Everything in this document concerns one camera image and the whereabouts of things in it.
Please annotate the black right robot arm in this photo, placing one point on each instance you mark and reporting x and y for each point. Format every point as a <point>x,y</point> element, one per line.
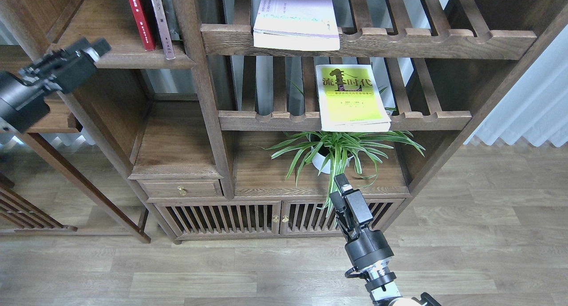
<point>380,283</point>

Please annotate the brass drawer knob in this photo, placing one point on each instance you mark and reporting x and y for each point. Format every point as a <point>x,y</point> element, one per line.
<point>182,191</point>

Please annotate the white lavender paperback book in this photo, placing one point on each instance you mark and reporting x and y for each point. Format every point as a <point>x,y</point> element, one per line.
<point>305,25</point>

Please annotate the white curtain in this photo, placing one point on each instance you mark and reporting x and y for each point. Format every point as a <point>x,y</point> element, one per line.
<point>536,108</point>

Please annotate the thin upright book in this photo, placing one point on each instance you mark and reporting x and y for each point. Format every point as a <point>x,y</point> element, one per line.
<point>163,29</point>

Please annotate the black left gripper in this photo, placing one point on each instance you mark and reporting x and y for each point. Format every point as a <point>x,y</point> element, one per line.
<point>28,109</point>

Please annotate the dark wooden bookshelf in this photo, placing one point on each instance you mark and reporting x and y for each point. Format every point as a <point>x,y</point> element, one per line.
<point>200,120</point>

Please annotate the green spider plant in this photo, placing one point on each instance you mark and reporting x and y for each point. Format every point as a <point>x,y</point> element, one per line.
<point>364,147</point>

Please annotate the yellow green paperback book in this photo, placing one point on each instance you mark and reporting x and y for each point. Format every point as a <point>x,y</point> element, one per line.
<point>350,100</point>

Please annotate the white plant pot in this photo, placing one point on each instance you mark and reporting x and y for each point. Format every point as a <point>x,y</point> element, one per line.
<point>318,162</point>

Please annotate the red paperback book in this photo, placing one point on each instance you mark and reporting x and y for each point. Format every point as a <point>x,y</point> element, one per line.
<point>143,27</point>

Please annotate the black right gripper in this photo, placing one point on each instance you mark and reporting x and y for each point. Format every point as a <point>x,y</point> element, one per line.
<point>364,246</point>

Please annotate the dark wooden slatted bench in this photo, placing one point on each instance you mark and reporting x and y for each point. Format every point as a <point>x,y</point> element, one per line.
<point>24,216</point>

